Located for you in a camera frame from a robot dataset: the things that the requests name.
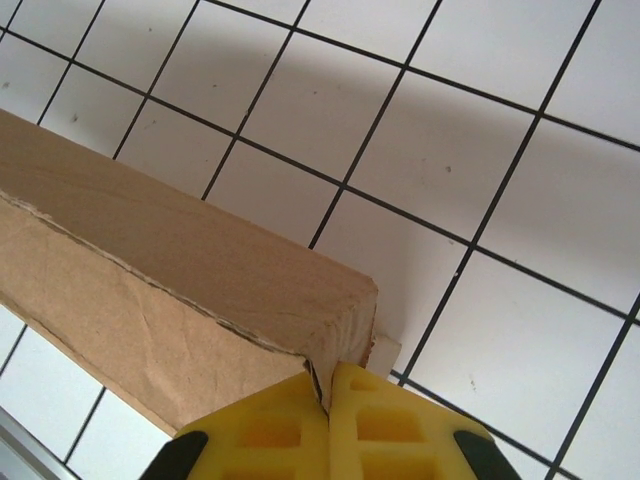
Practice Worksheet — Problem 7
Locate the brown cardboard paper box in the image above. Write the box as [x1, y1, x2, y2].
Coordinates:
[0, 108, 404, 437]

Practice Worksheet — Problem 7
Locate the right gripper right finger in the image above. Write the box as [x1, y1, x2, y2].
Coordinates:
[328, 363, 522, 480]

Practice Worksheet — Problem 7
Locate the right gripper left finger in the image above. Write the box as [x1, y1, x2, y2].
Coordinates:
[143, 371, 332, 480]

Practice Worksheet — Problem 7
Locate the aluminium frame rail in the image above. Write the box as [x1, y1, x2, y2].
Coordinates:
[0, 405, 69, 480]

